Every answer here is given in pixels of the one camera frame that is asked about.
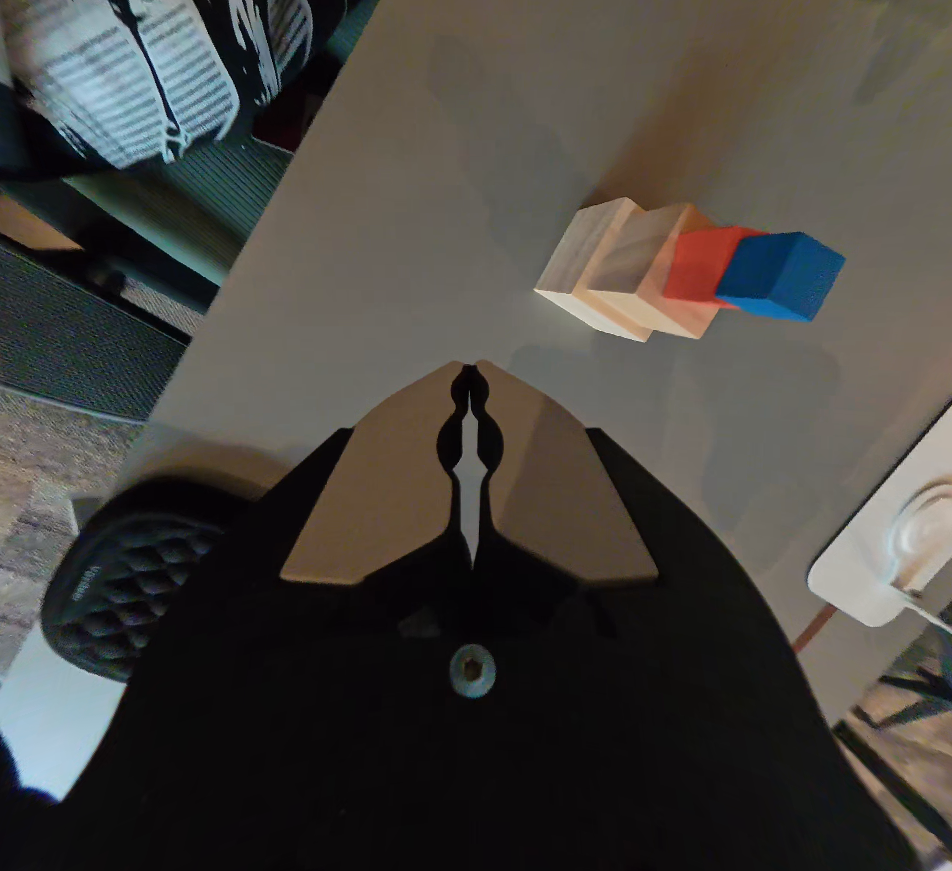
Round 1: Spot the large wooden cube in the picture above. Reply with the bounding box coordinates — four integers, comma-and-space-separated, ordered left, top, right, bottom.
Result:
533, 197, 655, 345

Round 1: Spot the white document stand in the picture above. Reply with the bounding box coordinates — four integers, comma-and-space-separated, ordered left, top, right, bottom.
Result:
807, 400, 952, 632

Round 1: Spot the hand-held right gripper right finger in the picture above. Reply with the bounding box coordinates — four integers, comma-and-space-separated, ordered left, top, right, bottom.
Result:
476, 361, 660, 586

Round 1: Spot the medium wooden cube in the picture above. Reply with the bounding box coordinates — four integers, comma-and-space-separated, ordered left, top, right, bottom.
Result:
587, 203, 733, 342

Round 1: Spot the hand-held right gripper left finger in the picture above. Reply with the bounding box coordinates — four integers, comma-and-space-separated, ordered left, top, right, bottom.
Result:
280, 361, 474, 586

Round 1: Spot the tiny blue cube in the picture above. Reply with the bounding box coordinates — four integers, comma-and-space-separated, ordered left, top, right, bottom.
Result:
714, 230, 847, 324

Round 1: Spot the small red cube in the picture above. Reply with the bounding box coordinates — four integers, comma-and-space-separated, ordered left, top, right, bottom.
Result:
661, 226, 763, 308

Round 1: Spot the black wrist rest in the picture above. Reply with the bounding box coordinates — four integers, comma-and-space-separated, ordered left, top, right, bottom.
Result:
41, 476, 261, 684

